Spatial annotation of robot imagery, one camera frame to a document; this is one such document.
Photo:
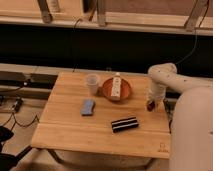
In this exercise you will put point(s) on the blue sponge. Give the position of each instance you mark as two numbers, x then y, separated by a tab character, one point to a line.
87	107

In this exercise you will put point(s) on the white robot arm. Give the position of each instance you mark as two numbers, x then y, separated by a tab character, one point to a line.
191	146

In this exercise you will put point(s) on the white bottle on plate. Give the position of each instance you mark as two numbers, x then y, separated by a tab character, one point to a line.
116	86

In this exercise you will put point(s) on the orange plate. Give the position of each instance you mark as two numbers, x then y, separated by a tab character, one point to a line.
125	90

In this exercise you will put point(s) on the clear plastic cup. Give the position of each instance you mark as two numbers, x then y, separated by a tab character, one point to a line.
92	82

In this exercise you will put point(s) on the black white striped block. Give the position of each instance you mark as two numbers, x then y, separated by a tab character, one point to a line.
124	124

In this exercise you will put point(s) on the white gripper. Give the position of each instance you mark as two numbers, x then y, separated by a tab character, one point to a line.
156	92

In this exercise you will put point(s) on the black power adapter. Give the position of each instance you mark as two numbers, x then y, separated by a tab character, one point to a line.
17	105

